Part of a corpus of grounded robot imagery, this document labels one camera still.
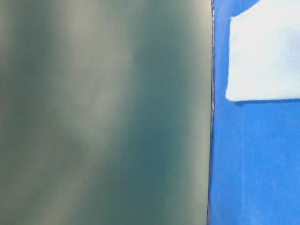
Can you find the light blue towel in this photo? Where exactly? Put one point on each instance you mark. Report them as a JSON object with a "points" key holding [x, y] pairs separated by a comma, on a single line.
{"points": [[264, 52]]}

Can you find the blue table mat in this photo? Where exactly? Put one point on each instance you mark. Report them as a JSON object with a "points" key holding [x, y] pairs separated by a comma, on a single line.
{"points": [[255, 145]]}

